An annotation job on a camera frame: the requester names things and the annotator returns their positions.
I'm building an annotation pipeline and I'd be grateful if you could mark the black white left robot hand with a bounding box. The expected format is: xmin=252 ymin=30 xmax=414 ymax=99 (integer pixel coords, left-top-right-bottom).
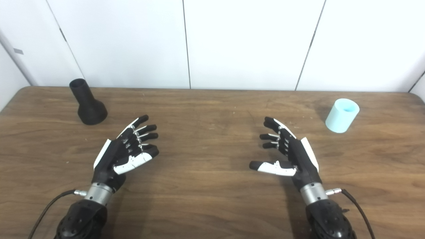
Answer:
xmin=91 ymin=115 xmax=159 ymax=193

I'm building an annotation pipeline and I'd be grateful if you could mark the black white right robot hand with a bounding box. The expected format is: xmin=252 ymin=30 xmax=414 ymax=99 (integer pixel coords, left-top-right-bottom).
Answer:
xmin=249 ymin=116 xmax=322 ymax=192

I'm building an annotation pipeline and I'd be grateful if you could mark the black flared nozzle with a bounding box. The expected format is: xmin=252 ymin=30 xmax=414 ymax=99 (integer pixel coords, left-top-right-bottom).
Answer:
xmin=69 ymin=78 xmax=108 ymax=125

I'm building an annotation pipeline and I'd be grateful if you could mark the light blue cylinder cup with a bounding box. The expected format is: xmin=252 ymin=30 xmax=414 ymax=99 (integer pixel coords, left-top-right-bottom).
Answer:
xmin=325 ymin=98 xmax=360 ymax=133

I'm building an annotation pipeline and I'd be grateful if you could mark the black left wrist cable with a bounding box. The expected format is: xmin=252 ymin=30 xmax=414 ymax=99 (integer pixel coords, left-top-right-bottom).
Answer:
xmin=28 ymin=189 xmax=87 ymax=239

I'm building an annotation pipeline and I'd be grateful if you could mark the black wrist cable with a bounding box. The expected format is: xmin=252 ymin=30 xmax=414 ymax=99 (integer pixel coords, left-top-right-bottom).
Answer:
xmin=28 ymin=189 xmax=87 ymax=239
xmin=325 ymin=188 xmax=376 ymax=239

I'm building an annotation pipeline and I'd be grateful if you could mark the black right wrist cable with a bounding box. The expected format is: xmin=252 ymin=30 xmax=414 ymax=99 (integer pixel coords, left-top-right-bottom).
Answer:
xmin=325 ymin=188 xmax=376 ymax=239

